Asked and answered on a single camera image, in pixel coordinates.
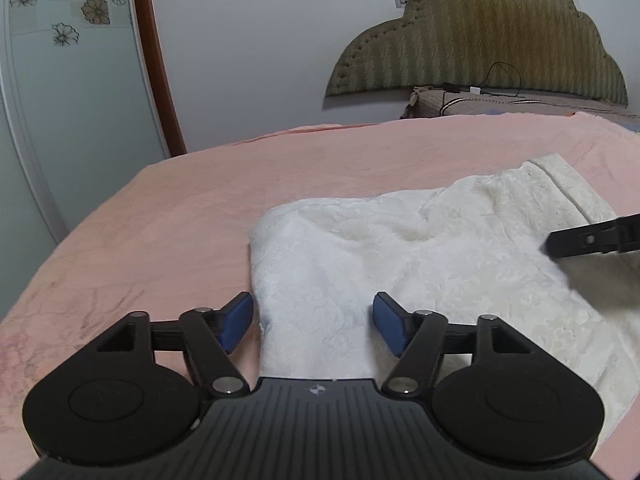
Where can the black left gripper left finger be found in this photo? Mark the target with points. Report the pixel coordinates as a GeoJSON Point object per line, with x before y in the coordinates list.
{"type": "Point", "coordinates": [209, 337]}

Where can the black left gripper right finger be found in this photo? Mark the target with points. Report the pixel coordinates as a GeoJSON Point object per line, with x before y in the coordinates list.
{"type": "Point", "coordinates": [416, 339]}

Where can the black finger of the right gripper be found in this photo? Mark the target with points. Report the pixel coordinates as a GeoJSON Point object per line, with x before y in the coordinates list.
{"type": "Point", "coordinates": [618, 235]}

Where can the white patterned pants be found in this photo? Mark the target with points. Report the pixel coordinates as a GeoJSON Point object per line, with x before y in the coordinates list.
{"type": "Point", "coordinates": [475, 247]}

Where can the pink bed blanket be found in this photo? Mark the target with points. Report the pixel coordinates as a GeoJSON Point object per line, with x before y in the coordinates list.
{"type": "Point", "coordinates": [176, 237]}

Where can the olive scalloped headboard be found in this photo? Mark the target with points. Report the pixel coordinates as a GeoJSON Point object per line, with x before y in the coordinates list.
{"type": "Point", "coordinates": [542, 45]}

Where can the white wardrobe with flowers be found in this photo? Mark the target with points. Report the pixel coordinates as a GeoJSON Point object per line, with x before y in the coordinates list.
{"type": "Point", "coordinates": [77, 123]}

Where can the brown pillow with cable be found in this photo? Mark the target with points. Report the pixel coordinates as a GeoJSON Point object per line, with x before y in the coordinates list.
{"type": "Point", "coordinates": [451, 99]}

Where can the brown door frame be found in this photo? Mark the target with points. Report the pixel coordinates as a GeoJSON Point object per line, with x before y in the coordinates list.
{"type": "Point", "coordinates": [158, 80]}

